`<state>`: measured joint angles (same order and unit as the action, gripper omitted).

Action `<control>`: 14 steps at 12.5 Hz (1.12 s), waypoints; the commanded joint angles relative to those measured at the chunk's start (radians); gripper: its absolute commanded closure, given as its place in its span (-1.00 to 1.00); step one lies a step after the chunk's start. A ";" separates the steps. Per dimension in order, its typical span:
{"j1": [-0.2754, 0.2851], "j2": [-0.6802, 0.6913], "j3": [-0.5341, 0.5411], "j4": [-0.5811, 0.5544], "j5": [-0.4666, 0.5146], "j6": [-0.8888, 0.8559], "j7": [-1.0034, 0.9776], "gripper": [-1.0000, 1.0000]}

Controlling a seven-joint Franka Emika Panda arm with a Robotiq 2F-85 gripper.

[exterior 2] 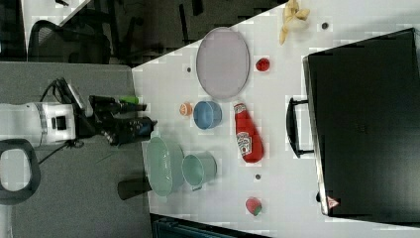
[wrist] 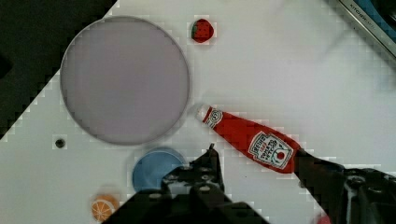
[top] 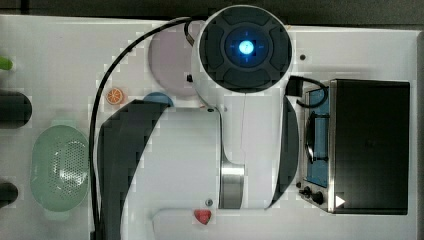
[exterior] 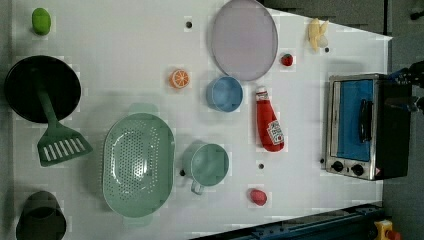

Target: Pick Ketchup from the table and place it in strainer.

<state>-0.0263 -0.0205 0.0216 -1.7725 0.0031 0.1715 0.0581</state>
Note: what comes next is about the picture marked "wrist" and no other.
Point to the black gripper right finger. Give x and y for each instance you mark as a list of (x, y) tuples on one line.
[(324, 180)]

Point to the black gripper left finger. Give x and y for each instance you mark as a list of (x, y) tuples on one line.
[(205, 170)]

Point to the red ketchup bottle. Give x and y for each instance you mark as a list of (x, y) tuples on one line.
[(264, 145)]

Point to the pink toy strawberry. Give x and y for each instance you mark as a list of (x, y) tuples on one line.
[(324, 220)]

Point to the blue bowl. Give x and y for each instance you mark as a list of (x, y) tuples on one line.
[(152, 167)]

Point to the toy orange slice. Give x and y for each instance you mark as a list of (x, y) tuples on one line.
[(103, 206)]

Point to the grey round plate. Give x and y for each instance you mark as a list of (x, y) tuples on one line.
[(125, 81)]

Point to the red toy strawberry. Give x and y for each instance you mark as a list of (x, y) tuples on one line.
[(201, 31)]

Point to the silver toaster oven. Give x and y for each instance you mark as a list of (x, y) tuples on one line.
[(377, 18)]

